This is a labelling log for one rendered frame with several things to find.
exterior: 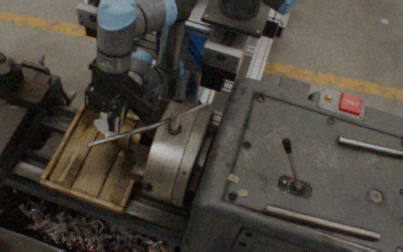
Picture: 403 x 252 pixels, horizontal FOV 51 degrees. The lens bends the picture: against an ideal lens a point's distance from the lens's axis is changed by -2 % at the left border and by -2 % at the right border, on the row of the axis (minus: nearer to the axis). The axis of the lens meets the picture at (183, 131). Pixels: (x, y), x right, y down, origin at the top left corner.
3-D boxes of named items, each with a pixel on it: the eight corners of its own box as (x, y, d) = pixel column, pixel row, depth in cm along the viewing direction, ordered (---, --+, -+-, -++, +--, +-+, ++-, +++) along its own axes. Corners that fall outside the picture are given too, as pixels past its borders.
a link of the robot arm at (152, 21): (150, -23, 96) (113, -13, 89) (184, 3, 92) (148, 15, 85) (143, 7, 101) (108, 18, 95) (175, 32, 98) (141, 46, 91)
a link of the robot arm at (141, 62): (154, 67, 153) (155, 51, 145) (143, 90, 147) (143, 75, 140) (134, 61, 153) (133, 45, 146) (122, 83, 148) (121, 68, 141)
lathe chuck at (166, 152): (200, 131, 150) (207, 86, 122) (170, 214, 138) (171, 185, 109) (176, 124, 151) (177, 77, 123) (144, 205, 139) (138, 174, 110)
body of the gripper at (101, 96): (97, 93, 104) (99, 51, 96) (130, 103, 103) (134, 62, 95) (83, 111, 98) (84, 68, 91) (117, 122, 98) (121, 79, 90)
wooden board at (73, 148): (159, 129, 159) (159, 123, 155) (122, 215, 141) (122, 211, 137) (85, 105, 162) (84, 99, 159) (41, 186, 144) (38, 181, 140)
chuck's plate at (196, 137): (209, 134, 150) (219, 89, 122) (180, 218, 137) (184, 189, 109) (200, 131, 150) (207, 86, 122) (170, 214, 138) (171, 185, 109)
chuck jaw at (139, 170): (166, 151, 127) (153, 183, 119) (165, 160, 130) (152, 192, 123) (132, 140, 128) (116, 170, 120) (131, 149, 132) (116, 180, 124)
